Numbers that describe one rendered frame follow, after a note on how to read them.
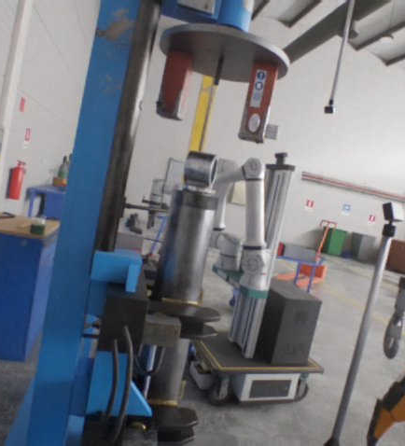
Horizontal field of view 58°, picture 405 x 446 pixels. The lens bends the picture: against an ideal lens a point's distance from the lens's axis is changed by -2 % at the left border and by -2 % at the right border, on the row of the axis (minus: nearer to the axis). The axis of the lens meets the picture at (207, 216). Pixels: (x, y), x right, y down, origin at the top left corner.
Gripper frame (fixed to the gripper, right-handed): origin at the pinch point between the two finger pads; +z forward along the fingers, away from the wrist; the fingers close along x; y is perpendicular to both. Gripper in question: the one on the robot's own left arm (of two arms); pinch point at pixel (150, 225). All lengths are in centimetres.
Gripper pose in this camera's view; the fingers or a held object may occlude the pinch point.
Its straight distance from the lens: 262.2
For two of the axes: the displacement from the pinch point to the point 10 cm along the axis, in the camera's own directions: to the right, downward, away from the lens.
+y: 9.8, 2.0, -0.1
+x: 0.3, -0.7, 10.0
